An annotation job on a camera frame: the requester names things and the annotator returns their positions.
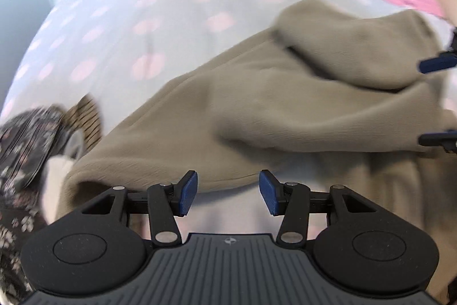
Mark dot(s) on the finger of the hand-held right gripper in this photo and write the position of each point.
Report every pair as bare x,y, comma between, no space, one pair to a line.
437,140
437,64

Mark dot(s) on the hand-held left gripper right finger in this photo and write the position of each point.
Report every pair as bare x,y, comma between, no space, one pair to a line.
269,192

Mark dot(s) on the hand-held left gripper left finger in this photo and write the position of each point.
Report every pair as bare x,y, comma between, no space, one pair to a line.
187,192

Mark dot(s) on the olive fleece garment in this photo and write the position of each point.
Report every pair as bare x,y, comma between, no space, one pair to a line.
278,105

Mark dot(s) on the brown striped cloth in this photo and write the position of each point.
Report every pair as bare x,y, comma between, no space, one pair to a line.
87,119

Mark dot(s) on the white cloth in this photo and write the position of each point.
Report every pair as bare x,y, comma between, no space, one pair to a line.
55,183

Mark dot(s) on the dark floral cloth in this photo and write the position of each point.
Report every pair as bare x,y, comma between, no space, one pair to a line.
25,144

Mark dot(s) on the grey bed sheet pink dots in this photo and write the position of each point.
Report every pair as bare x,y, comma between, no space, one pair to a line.
142,5

